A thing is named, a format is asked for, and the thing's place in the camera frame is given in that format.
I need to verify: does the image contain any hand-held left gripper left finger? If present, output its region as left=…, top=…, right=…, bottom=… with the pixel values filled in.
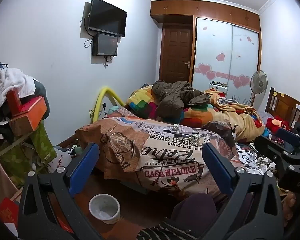
left=17, top=142, right=103, bottom=240

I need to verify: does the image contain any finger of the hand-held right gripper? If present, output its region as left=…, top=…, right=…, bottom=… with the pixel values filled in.
left=254, top=135, right=300, bottom=173
left=276, top=127, right=300, bottom=158

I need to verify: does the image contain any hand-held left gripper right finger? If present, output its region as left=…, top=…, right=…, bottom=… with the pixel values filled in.
left=202, top=142, right=284, bottom=240

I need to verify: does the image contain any white plastic waste bin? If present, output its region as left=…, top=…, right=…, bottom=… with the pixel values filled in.
left=89, top=194, right=121, bottom=224

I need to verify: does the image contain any red plush toy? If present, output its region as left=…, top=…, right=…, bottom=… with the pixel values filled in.
left=266, top=116, right=290, bottom=133

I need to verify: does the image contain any white shopping bag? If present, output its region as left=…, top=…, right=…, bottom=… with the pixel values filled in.
left=49, top=146, right=73, bottom=173

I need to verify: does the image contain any wooden bed headboard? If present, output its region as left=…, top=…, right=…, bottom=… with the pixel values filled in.
left=264, top=87, right=300, bottom=130

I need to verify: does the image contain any yellow fleece blanket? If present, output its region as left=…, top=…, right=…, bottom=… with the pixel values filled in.
left=206, top=89, right=267, bottom=143

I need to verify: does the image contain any green leaf-print bag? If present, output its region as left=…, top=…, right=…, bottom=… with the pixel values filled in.
left=0, top=120, right=57, bottom=180

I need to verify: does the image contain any person's leg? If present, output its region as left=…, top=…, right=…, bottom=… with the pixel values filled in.
left=170, top=193, right=218, bottom=230

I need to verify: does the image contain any newspaper printed blanket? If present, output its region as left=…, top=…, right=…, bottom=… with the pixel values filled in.
left=75, top=106, right=245, bottom=200

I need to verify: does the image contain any yellow foam tube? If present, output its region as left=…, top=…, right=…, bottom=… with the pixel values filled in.
left=90, top=86, right=125, bottom=124

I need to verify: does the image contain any standing electric fan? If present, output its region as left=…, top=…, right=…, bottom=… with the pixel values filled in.
left=249, top=70, right=268, bottom=107

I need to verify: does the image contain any orange box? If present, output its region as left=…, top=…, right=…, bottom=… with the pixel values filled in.
left=9, top=95, right=48, bottom=135

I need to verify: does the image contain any striped clothing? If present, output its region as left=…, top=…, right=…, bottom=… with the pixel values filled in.
left=137, top=217, right=213, bottom=240

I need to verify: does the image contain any white small appliance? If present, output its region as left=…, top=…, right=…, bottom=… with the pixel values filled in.
left=209, top=81, right=229, bottom=92

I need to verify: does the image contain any brown padded jacket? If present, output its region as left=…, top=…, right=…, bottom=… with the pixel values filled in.
left=152, top=80, right=211, bottom=120

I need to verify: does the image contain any colourful checked blanket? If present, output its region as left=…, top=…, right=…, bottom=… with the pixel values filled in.
left=126, top=84, right=215, bottom=128

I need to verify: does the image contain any dark grey cushion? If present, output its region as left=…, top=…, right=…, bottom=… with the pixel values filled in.
left=34, top=79, right=49, bottom=117

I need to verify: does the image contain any red paper bag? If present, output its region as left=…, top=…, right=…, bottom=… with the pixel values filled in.
left=0, top=197, right=19, bottom=230

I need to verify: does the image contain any red box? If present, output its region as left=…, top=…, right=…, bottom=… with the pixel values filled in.
left=6, top=88, right=23, bottom=117

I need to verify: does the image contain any sliding wardrobe with heart stickers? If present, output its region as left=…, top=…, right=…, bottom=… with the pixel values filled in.
left=191, top=17, right=262, bottom=105

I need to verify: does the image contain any white towel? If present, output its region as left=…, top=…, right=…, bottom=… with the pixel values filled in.
left=0, top=68, right=38, bottom=109

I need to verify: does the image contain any brown wooden door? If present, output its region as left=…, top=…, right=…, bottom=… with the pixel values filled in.
left=159, top=24, right=193, bottom=83

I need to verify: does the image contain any wooden overhead cabinet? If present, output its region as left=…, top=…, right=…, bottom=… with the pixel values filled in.
left=150, top=0, right=261, bottom=33

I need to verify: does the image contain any black wall box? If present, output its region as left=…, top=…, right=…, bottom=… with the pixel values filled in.
left=92, top=32, right=118, bottom=57

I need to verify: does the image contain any wall-mounted black television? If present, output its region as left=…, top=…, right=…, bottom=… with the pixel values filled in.
left=87, top=0, right=127, bottom=37

